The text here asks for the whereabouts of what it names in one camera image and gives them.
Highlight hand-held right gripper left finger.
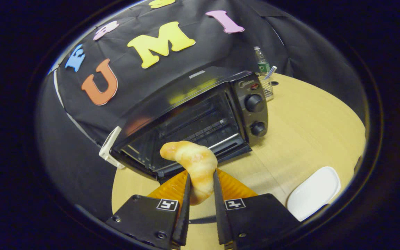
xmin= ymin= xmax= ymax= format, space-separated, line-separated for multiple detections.
xmin=106 ymin=170 xmax=191 ymax=250

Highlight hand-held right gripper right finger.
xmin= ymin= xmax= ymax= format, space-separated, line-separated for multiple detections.
xmin=213 ymin=168 xmax=301 ymax=250

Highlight golden croissant bread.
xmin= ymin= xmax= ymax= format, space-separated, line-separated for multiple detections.
xmin=160 ymin=141 xmax=218 ymax=206

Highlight black electric oven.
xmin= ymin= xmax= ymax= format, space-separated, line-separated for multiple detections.
xmin=110 ymin=66 xmax=269 ymax=184

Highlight white rectangular plate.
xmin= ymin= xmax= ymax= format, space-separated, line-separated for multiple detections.
xmin=287 ymin=166 xmax=341 ymax=222

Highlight clear green label water bottle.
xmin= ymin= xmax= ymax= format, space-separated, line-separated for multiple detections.
xmin=254 ymin=46 xmax=271 ymax=74

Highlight wire mesh holder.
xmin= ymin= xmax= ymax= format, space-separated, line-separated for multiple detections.
xmin=259 ymin=74 xmax=275 ymax=102

